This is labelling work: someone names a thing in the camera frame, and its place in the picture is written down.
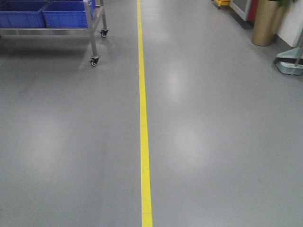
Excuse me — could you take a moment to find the steel cart with casters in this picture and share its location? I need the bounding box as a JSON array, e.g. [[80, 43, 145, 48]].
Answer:
[[0, 0, 108, 67]]

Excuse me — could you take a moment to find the yellow bin on floor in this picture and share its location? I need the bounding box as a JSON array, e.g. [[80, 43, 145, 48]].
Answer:
[[214, 0, 231, 8]]

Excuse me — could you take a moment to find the right blue cart bin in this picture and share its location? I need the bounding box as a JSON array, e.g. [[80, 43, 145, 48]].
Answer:
[[42, 0, 88, 28]]

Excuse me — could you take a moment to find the blue cart bin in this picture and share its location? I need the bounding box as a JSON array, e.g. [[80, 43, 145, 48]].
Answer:
[[42, 0, 88, 28], [0, 0, 50, 28]]

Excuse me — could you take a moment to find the teal dustpan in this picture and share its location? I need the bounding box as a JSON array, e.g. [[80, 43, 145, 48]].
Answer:
[[275, 47, 303, 76]]

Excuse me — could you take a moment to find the gold cylindrical planter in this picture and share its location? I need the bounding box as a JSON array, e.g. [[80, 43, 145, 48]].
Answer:
[[251, 0, 285, 46]]

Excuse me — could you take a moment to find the left blue cart bin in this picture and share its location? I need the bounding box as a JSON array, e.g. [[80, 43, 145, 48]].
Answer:
[[0, 0, 50, 28]]

